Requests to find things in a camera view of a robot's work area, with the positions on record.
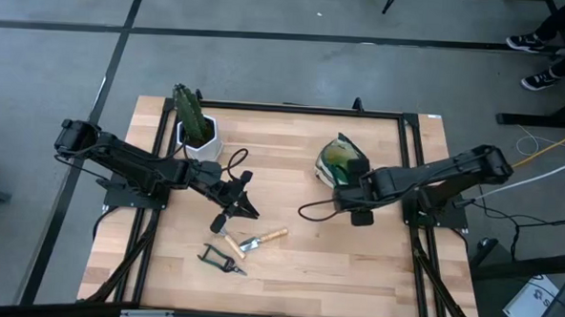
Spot white faceted plant pot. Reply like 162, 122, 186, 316
175, 113, 226, 162

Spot gripper black cable loop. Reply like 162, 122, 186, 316
297, 197, 340, 224
222, 146, 250, 175

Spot right gripper black cable loop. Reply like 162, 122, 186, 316
297, 197, 340, 224

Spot black floor cables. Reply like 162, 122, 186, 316
471, 183, 565, 265

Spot white floor cable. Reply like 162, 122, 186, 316
473, 148, 565, 205

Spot white printed sheet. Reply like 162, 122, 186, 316
501, 271, 564, 317

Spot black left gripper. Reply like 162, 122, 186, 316
188, 159, 263, 236

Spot cream and green gardening bag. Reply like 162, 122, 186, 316
313, 131, 373, 191

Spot black floor beam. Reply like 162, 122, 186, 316
468, 246, 565, 286

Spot left gripper black cable loop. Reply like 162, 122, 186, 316
222, 146, 250, 175

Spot wooden-handled garden trowel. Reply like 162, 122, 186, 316
239, 225, 290, 254

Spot black chair leg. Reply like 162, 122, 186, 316
368, 0, 401, 15

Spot black desk frame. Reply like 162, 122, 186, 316
495, 0, 565, 129

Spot wooden-handled hand rake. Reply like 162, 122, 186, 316
217, 224, 249, 261

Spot person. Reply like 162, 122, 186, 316
502, 0, 565, 94

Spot yellow power cable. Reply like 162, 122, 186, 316
511, 120, 565, 172

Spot tall green cactus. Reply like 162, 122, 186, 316
170, 82, 211, 145

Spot dark green pruning shears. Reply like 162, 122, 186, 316
196, 242, 250, 277

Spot black aluminium table frame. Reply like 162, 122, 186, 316
80, 85, 491, 317

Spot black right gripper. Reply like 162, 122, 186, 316
331, 156, 387, 229

